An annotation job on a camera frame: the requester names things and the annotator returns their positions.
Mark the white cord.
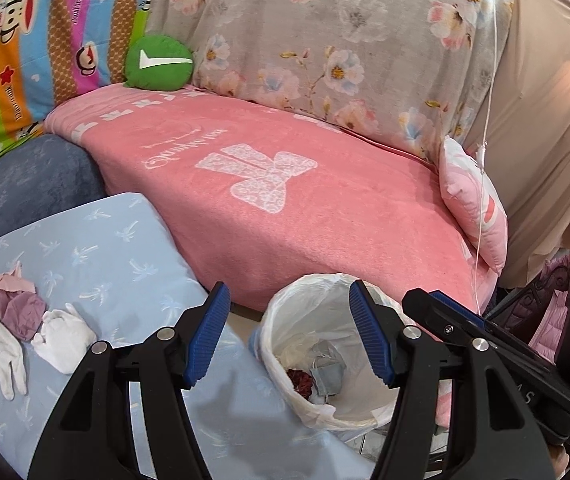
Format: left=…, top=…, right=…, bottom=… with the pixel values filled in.
left=475, top=0, right=501, bottom=261

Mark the pink bow print blanket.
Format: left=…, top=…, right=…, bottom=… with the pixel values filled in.
left=44, top=84, right=498, bottom=428

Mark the light blue palm print cloth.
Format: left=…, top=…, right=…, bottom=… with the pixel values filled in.
left=0, top=192, right=381, bottom=480

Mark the maroon scrunchie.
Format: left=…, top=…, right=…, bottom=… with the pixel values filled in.
left=285, top=367, right=318, bottom=401

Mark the grey floral blanket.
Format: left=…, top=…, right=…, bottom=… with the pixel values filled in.
left=142, top=0, right=516, bottom=161

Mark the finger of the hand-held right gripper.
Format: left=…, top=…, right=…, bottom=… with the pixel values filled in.
left=401, top=287, right=546, bottom=376

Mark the small pink pillow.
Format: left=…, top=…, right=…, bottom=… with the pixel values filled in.
left=439, top=135, right=508, bottom=276

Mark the green round cushion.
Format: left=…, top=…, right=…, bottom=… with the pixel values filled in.
left=124, top=34, right=195, bottom=92

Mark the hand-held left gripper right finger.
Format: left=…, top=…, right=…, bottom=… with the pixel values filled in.
left=348, top=280, right=556, bottom=480

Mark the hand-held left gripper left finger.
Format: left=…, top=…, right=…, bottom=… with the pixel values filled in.
left=27, top=281, right=232, bottom=480

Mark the striped monkey print blanket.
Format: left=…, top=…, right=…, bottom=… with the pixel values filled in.
left=0, top=0, right=161, bottom=181

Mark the bin with white plastic liner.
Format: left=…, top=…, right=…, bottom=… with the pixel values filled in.
left=250, top=273, right=446, bottom=433

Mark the pink padded jacket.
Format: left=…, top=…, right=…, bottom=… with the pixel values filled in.
left=528, top=252, right=570, bottom=361

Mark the white glove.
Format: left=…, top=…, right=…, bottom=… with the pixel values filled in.
left=31, top=302, right=98, bottom=375
left=0, top=317, right=28, bottom=401

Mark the beige curtain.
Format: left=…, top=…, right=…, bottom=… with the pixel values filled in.
left=458, top=0, right=570, bottom=288

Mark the mauve cloth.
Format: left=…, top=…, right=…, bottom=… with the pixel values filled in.
left=0, top=290, right=48, bottom=343

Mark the pile of small clothes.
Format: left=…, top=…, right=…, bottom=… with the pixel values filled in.
left=0, top=262, right=36, bottom=331

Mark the grey face mask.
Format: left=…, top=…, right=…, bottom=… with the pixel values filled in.
left=307, top=340, right=358, bottom=403

